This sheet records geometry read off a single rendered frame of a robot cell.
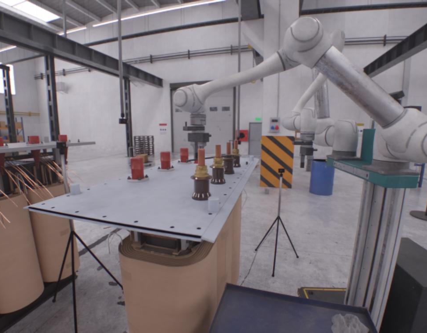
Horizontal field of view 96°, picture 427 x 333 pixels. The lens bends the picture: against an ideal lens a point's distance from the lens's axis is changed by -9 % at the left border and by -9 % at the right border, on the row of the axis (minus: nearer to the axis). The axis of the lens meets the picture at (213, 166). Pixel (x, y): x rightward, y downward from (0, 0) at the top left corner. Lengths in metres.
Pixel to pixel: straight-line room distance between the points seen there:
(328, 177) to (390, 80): 10.99
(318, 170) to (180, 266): 5.27
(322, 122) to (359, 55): 14.23
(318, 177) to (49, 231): 5.49
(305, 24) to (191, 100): 0.53
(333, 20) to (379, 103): 15.29
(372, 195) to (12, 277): 2.74
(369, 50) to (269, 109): 10.76
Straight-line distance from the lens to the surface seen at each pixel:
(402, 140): 1.01
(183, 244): 1.04
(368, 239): 1.80
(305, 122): 1.44
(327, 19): 16.20
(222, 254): 1.49
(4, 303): 2.51
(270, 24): 6.84
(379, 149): 1.22
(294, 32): 0.93
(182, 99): 0.98
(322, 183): 6.01
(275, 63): 1.13
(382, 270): 1.63
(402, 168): 1.24
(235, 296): 1.15
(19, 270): 2.38
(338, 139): 1.62
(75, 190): 1.12
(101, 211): 0.85
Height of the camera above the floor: 1.64
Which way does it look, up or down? 10 degrees down
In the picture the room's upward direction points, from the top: straight up
